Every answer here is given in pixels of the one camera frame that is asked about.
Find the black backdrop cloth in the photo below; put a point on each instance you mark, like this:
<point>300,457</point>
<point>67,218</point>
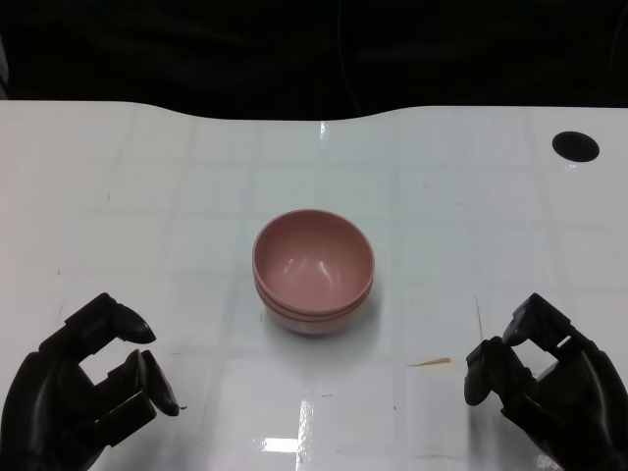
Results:
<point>196,49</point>

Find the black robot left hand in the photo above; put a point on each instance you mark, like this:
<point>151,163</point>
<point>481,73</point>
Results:
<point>44,407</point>

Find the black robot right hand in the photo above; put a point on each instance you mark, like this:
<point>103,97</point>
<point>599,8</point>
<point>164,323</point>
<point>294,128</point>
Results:
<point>584,407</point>

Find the pink plastic bowl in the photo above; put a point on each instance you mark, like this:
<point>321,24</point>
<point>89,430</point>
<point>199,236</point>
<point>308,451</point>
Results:
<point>314,328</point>
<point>314,314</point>
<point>314,260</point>

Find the thin tan wood sliver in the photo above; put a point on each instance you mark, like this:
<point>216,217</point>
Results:
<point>434,362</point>

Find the round black table grommet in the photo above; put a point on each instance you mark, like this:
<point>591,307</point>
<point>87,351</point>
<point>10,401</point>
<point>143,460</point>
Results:
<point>575,145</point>

